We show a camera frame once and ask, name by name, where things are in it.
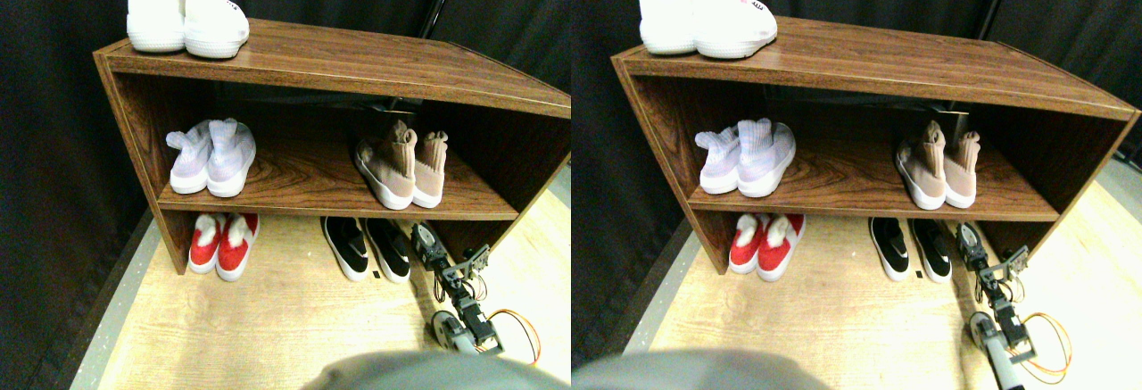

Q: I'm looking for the beige shoe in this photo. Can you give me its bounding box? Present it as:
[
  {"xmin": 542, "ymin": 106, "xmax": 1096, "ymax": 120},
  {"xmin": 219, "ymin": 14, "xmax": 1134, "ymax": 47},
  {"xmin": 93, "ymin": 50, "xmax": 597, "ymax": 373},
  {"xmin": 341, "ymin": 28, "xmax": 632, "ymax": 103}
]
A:
[
  {"xmin": 943, "ymin": 131, "xmax": 981, "ymax": 209},
  {"xmin": 896, "ymin": 121, "xmax": 948, "ymax": 211},
  {"xmin": 355, "ymin": 120, "xmax": 418, "ymax": 211},
  {"xmin": 412, "ymin": 131, "xmax": 450, "ymax": 209}
]

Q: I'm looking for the red shoe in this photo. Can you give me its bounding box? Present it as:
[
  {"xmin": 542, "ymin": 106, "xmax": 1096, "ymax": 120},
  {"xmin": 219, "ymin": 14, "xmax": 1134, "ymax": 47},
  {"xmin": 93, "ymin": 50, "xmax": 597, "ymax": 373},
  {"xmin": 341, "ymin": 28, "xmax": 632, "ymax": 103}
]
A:
[
  {"xmin": 188, "ymin": 214, "xmax": 226, "ymax": 274},
  {"xmin": 216, "ymin": 213, "xmax": 261, "ymax": 282},
  {"xmin": 729, "ymin": 214, "xmax": 767, "ymax": 275},
  {"xmin": 757, "ymin": 213, "xmax": 807, "ymax": 282}
]

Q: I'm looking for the white shoe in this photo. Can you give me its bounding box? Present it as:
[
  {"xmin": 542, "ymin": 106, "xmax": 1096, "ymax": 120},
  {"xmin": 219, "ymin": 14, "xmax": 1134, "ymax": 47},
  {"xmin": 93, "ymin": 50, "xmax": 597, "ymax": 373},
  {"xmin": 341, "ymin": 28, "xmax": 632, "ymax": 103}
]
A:
[
  {"xmin": 683, "ymin": 0, "xmax": 778, "ymax": 59},
  {"xmin": 115, "ymin": 0, "xmax": 188, "ymax": 54},
  {"xmin": 628, "ymin": 0, "xmax": 699, "ymax": 55},
  {"xmin": 177, "ymin": 0, "xmax": 251, "ymax": 59}
]

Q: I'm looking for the orange wire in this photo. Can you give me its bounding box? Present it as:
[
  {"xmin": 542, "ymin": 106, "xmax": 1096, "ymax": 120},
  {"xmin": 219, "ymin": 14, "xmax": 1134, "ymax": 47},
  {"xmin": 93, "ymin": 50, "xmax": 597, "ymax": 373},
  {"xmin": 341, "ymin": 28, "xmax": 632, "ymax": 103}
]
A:
[
  {"xmin": 486, "ymin": 309, "xmax": 542, "ymax": 366},
  {"xmin": 1017, "ymin": 312, "xmax": 1073, "ymax": 385}
]

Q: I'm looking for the black shoe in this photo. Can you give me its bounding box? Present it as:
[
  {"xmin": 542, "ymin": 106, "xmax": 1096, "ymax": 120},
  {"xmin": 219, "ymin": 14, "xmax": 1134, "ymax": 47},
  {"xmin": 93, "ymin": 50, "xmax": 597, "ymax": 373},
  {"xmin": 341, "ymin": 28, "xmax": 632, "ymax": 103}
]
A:
[
  {"xmin": 321, "ymin": 217, "xmax": 370, "ymax": 282},
  {"xmin": 910, "ymin": 220, "xmax": 954, "ymax": 284},
  {"xmin": 364, "ymin": 219, "xmax": 413, "ymax": 284},
  {"xmin": 870, "ymin": 218, "xmax": 913, "ymax": 282}
]

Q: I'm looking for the lilac shoe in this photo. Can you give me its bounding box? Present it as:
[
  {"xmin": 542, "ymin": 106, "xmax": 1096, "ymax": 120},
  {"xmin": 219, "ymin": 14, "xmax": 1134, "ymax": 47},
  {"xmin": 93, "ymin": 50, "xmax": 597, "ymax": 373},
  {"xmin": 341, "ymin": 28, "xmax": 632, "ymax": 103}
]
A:
[
  {"xmin": 207, "ymin": 119, "xmax": 258, "ymax": 198},
  {"xmin": 166, "ymin": 122, "xmax": 215, "ymax": 195},
  {"xmin": 695, "ymin": 125, "xmax": 744, "ymax": 195},
  {"xmin": 737, "ymin": 119, "xmax": 797, "ymax": 198}
]

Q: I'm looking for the brown shoe rack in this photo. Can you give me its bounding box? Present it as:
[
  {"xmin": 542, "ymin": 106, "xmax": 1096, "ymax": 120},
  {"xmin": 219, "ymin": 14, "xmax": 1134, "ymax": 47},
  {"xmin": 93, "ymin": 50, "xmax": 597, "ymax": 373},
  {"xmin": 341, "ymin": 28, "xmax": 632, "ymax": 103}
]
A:
[
  {"xmin": 611, "ymin": 15, "xmax": 1142, "ymax": 275},
  {"xmin": 93, "ymin": 18, "xmax": 572, "ymax": 275}
]

